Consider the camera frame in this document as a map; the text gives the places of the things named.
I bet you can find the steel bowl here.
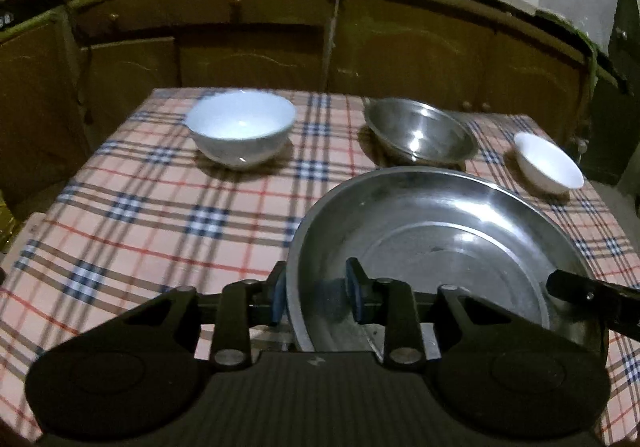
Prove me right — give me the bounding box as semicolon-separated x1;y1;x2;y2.
363;98;479;168

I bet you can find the dark green door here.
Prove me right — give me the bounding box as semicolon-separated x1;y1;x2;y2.
582;0;640;188

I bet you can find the wide white bowl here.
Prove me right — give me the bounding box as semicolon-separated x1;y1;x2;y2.
514;132;585;194

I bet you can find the wooden kitchen cabinet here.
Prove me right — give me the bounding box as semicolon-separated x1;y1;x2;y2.
0;0;617;220

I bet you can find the large steel basin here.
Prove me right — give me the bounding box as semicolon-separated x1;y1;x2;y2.
287;166;610;363

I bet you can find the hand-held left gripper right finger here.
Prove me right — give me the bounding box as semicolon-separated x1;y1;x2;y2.
345;257;511;371

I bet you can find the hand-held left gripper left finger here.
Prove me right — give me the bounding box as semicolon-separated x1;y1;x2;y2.
120;261;292;371

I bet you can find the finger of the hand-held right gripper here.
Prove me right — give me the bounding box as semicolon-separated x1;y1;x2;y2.
546;268;640;344

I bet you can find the plaid tablecloth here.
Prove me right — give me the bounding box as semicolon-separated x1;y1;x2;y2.
0;87;640;447

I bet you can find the deep white bowl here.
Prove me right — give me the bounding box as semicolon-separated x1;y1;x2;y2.
186;92;297;171

